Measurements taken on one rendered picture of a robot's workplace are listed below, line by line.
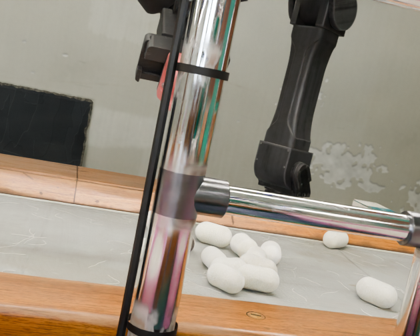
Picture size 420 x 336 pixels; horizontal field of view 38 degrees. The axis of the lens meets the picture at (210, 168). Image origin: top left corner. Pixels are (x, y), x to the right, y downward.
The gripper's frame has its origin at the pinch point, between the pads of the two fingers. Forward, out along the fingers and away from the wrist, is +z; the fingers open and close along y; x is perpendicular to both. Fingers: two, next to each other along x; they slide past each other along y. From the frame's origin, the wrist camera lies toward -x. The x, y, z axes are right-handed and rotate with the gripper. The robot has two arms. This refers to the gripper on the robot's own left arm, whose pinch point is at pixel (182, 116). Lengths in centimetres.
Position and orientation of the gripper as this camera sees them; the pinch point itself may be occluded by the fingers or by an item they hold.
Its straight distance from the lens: 67.6
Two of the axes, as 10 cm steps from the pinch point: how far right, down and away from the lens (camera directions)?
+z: 0.3, 7.6, -6.5
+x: -2.9, 6.3, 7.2
